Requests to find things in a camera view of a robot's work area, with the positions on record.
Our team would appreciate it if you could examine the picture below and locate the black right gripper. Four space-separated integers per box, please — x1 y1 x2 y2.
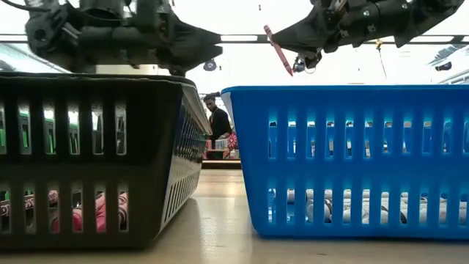
270 0 379 55

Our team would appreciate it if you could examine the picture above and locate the blue plastic basket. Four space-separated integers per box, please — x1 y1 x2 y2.
221 84 469 241

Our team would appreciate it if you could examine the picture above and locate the person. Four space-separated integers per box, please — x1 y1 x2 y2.
202 94 234 161

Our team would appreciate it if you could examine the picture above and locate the black plastic basket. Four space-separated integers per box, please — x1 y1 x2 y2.
0 72 213 252

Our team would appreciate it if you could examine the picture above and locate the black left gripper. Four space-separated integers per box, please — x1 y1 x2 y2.
24 0 224 77

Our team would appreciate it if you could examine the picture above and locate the black ceiling light track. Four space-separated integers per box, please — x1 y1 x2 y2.
0 33 469 45

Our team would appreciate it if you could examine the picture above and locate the black ceiling mounted camera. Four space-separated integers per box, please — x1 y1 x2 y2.
292 53 323 73

